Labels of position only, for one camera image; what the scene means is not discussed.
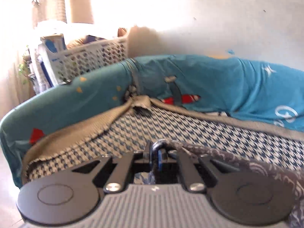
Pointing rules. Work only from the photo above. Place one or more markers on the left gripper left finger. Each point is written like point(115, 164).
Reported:
point(70, 195)

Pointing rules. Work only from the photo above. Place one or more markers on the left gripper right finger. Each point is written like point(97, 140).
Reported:
point(241, 196)

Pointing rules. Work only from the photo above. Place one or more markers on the grey patterned fleece garment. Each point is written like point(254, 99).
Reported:
point(163, 169)

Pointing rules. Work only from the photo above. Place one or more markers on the teal cartoon bed sheet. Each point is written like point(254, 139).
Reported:
point(243, 89)

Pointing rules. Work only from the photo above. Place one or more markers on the blue white houndstooth mat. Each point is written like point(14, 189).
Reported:
point(141, 119)

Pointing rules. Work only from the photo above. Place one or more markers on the green potted plant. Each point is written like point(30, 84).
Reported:
point(24, 67)

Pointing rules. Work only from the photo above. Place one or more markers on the white perforated laundry basket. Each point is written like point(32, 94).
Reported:
point(66, 65)

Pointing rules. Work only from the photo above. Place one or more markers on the blue white carton box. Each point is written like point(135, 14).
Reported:
point(49, 49)

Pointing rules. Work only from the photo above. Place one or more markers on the beige curtain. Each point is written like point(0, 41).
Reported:
point(67, 11)

